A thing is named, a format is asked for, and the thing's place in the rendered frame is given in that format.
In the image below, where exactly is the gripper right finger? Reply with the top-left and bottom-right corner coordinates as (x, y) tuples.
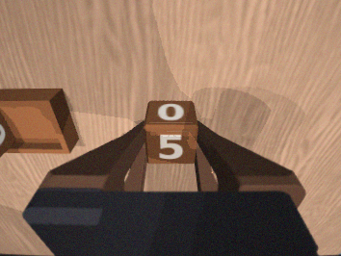
(195, 121), (306, 209)

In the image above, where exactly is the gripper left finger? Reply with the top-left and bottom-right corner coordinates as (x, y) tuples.
(38, 121), (147, 192)

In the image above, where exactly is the brown wooden number cube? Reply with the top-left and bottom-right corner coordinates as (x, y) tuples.
(0, 113), (16, 157)
(144, 101), (198, 164)

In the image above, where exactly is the brown wooden tray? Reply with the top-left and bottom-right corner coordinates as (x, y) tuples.
(0, 89), (79, 154)

